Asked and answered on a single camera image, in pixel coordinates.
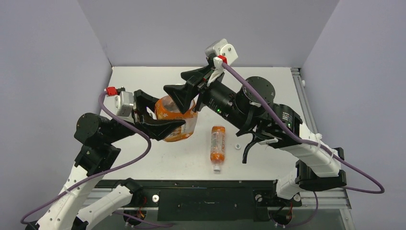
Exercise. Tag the wide orange drink bottle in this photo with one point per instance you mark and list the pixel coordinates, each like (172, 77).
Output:
(166, 109)

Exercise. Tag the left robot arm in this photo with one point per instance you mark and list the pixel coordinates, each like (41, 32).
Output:
(97, 134)

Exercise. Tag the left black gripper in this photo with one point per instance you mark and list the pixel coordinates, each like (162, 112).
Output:
(155, 128)

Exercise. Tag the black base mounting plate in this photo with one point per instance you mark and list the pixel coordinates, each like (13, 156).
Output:
(204, 200)

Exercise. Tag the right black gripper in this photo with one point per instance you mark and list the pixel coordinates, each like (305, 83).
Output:
(201, 92)

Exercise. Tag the aluminium frame rail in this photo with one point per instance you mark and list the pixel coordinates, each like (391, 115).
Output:
(300, 88)

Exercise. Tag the slim orange drink bottle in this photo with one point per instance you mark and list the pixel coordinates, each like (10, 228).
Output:
(217, 149)

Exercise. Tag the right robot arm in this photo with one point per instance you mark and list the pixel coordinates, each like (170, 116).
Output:
(252, 111)

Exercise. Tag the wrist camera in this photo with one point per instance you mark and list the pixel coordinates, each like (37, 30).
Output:
(220, 52)
(123, 102)

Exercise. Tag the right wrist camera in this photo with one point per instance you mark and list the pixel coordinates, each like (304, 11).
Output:
(220, 52)

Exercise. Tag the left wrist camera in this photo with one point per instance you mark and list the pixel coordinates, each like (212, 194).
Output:
(123, 102)

